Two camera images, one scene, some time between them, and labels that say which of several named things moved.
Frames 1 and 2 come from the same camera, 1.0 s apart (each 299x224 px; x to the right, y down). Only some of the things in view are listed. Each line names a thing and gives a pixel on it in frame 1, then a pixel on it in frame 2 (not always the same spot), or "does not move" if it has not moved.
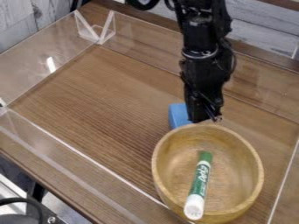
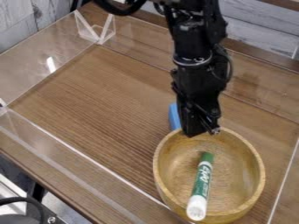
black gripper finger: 214,110 to 212,122
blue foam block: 178,115 does not move
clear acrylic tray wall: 88,87 does not move
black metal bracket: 49,216 does not move
